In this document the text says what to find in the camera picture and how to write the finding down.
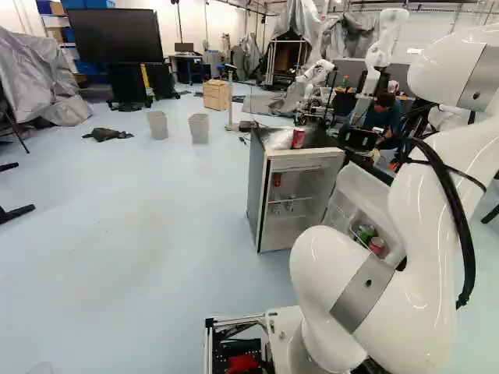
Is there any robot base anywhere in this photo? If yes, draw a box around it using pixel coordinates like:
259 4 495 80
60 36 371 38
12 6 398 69
204 305 309 374

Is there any small silver fridge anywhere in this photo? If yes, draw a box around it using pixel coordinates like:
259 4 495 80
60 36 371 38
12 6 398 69
246 126 347 254

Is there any open fridge door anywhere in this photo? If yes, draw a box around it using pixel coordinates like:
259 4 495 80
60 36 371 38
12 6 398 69
321 150 406 260

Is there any green drink can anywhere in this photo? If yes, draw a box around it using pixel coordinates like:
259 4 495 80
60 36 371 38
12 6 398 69
356 224 376 245

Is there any pale waste bin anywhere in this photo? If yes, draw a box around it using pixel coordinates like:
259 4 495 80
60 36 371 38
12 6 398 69
188 113 211 145
146 110 170 140

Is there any white floor stand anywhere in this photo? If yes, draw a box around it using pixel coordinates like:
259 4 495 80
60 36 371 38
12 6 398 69
224 64 242 132

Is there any wooden drawer cabinet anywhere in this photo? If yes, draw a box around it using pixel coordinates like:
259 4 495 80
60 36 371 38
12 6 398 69
202 79 232 111

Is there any equipment cart with black box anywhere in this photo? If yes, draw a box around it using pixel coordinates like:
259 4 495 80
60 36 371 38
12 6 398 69
338 126 381 157

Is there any white robot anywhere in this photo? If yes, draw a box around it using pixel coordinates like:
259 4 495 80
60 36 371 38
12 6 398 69
294 58 338 122
356 8 410 98

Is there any black cloth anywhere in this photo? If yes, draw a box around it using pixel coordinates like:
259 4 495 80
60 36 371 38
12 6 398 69
81 127 135 143

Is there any person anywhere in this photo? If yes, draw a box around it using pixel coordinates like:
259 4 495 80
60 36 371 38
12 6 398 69
349 91 405 151

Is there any large black screen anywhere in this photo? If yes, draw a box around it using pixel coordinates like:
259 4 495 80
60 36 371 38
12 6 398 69
66 8 177 111

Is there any grey tarp cover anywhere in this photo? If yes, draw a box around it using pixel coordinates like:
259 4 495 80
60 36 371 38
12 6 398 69
0 26 94 128

